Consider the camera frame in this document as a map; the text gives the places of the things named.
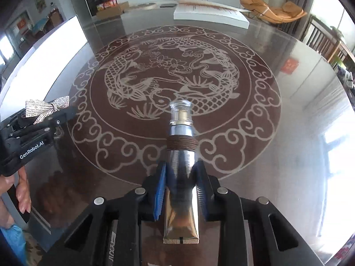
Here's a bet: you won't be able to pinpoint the orange lounge chair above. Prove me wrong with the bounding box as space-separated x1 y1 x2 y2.
240 0 308 25

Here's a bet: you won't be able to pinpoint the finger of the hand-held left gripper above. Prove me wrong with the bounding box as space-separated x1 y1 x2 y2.
41 106 78 129

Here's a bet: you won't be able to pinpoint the person's left hand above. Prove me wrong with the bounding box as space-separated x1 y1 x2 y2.
15 168 32 214

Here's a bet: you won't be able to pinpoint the orange cardboard boxes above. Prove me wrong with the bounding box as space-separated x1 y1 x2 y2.
96 1 129 20

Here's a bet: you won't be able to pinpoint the white flat box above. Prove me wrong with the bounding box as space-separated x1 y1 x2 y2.
173 4 249 29

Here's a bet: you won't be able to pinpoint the clutter of small items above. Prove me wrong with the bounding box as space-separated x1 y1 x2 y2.
337 64 355 100

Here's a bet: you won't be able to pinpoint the rhinestone bow hair clip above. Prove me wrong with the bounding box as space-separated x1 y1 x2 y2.
6 96 70 137

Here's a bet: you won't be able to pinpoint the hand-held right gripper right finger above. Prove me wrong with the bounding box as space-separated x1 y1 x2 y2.
193 162 323 266

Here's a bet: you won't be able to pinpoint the person's left forearm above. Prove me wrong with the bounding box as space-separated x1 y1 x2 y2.
0 198 28 266

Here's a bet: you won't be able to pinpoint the dark wooden chair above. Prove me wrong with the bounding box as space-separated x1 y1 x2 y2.
306 15 344 61

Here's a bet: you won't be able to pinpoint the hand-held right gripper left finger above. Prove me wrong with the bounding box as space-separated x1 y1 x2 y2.
36 162 168 266

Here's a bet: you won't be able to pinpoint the window curtains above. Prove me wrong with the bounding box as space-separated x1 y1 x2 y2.
286 0 318 34

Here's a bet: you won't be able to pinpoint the silver tube with clear cap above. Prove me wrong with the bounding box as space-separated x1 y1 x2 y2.
163 100 200 245

